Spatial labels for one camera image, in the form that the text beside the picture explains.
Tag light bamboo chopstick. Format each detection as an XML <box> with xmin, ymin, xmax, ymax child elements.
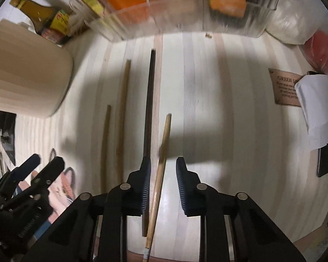
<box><xmin>143</xmin><ymin>113</ymin><xmax>172</xmax><ymax>262</ymax></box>

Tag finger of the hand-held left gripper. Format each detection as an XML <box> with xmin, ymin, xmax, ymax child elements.
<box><xmin>8</xmin><ymin>157</ymin><xmax>65</xmax><ymax>208</ymax></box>
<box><xmin>0</xmin><ymin>154</ymin><xmax>41</xmax><ymax>194</ymax></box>

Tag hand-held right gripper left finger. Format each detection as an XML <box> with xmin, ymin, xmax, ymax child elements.
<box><xmin>20</xmin><ymin>157</ymin><xmax>152</xmax><ymax>262</ymax></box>

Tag striped cat print tablecloth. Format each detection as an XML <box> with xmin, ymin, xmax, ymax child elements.
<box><xmin>14</xmin><ymin>30</ymin><xmax>328</xmax><ymax>262</ymax></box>

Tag white folded paper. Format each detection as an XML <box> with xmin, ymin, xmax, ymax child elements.
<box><xmin>294</xmin><ymin>74</ymin><xmax>328</xmax><ymax>150</ymax></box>

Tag row of wooden chopsticks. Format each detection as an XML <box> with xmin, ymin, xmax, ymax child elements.
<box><xmin>100</xmin><ymin>48</ymin><xmax>157</xmax><ymax>237</ymax></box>

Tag beige ribbed utensil holder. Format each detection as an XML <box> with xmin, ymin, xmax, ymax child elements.
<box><xmin>0</xmin><ymin>19</ymin><xmax>74</xmax><ymax>118</ymax></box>

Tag red tomato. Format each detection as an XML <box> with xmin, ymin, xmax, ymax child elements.
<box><xmin>303</xmin><ymin>30</ymin><xmax>328</xmax><ymax>74</ymax></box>

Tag yellow capped oil bottle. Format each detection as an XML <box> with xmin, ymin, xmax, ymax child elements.
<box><xmin>10</xmin><ymin>0</ymin><xmax>73</xmax><ymax>45</ymax></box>

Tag clear plastic organizer bin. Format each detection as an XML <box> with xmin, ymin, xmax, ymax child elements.
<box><xmin>70</xmin><ymin>0</ymin><xmax>284</xmax><ymax>42</ymax></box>

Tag clear plastic bag with tomato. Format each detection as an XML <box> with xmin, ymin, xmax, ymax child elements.
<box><xmin>264</xmin><ymin>0</ymin><xmax>318</xmax><ymax>44</ymax></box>

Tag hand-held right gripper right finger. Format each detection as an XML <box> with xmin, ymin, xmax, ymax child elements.
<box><xmin>176</xmin><ymin>157</ymin><xmax>308</xmax><ymax>262</ymax></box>

